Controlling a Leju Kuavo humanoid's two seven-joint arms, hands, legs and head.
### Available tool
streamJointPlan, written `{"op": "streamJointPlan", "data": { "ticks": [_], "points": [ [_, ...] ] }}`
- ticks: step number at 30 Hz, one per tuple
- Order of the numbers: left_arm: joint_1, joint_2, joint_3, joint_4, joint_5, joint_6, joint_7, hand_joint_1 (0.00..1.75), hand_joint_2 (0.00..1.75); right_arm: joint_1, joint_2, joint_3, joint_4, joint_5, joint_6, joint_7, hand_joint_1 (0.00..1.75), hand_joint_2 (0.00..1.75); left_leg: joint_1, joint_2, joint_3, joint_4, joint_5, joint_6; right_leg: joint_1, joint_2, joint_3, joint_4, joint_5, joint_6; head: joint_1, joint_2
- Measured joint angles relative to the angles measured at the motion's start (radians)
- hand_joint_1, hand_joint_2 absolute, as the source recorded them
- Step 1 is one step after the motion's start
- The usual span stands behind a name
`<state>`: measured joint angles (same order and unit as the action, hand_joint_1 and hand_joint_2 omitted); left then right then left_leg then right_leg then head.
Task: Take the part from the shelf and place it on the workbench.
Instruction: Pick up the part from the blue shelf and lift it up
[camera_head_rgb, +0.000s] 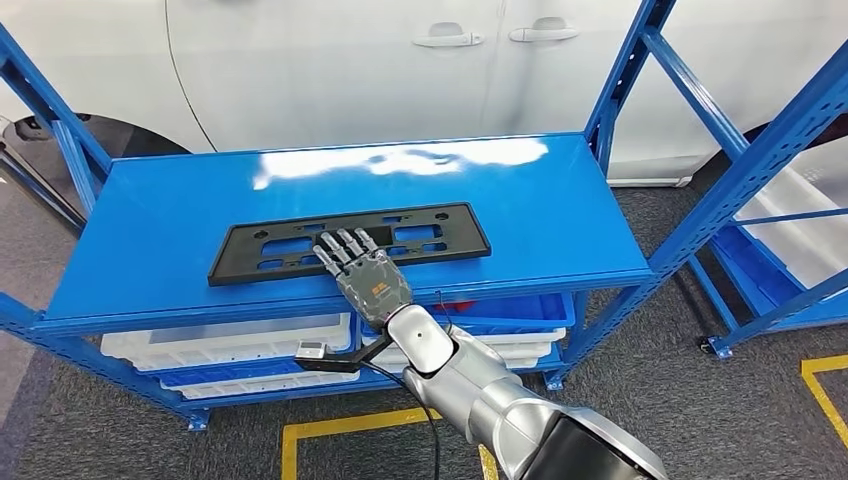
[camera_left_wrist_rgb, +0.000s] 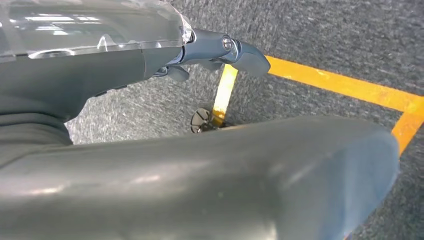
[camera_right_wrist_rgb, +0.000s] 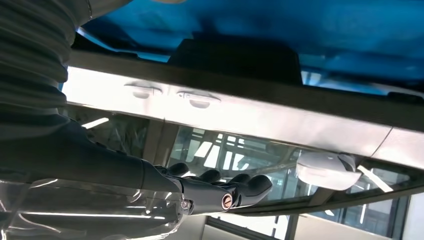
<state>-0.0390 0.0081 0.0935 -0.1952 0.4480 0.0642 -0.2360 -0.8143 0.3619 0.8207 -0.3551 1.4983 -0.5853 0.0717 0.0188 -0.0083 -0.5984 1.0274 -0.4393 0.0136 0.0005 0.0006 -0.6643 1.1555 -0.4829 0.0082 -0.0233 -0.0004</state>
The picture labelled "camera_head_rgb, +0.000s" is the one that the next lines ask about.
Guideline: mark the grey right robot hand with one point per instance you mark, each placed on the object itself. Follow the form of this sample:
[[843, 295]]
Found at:
[[374, 288]]

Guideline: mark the black plastic plate frame part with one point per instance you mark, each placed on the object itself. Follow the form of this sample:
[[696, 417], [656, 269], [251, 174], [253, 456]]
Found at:
[[238, 255]]

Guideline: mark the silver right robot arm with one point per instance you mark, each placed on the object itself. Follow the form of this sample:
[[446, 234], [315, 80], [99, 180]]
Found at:
[[477, 391]]

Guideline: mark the blue metal shelf rack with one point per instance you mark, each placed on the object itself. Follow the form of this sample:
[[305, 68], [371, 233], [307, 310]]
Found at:
[[166, 218]]

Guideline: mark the clear white plastic bin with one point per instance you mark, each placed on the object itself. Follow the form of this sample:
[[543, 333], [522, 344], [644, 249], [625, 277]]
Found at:
[[218, 344]]

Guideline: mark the white car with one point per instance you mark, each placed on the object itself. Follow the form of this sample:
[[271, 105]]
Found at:
[[331, 73]]

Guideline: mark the grey metal bar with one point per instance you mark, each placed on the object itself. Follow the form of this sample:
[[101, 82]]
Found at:
[[40, 189]]

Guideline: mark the large blue plastic bin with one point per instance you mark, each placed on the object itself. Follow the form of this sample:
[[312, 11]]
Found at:
[[742, 258]]

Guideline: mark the blue metal rack on casters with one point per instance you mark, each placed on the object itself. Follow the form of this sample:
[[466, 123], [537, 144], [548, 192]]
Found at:
[[762, 324]]

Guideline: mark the large white plastic bin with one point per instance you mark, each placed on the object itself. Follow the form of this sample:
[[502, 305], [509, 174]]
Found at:
[[808, 245]]

